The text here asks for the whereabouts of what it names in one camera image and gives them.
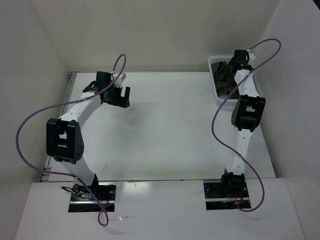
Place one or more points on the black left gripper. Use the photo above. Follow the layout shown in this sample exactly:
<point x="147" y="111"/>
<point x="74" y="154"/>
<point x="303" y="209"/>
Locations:
<point x="121" y="101"/>

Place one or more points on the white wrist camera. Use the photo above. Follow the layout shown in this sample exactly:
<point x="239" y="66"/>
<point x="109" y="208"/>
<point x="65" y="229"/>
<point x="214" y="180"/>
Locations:
<point x="120" y="79"/>
<point x="251" y="56"/>

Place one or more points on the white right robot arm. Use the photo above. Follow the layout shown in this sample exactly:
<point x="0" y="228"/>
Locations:
<point x="245" y="118"/>

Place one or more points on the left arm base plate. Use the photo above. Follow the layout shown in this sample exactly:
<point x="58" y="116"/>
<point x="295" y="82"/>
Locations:
<point x="83" y="202"/>

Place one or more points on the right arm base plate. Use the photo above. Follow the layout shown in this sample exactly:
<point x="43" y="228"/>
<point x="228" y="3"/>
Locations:
<point x="218" y="199"/>

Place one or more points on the olive green shorts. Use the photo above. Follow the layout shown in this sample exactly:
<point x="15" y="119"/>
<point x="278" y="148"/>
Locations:
<point x="223" y="78"/>

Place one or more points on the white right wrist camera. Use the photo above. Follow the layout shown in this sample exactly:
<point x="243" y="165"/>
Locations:
<point x="251" y="56"/>

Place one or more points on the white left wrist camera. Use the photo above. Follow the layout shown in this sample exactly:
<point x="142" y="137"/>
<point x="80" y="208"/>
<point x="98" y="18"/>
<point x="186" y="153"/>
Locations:
<point x="120" y="79"/>

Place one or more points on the white plastic basket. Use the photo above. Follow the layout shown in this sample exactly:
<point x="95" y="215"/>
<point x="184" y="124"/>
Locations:
<point x="226" y="58"/>

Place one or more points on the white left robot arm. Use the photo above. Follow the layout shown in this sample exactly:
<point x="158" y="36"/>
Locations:
<point x="91" y="100"/>

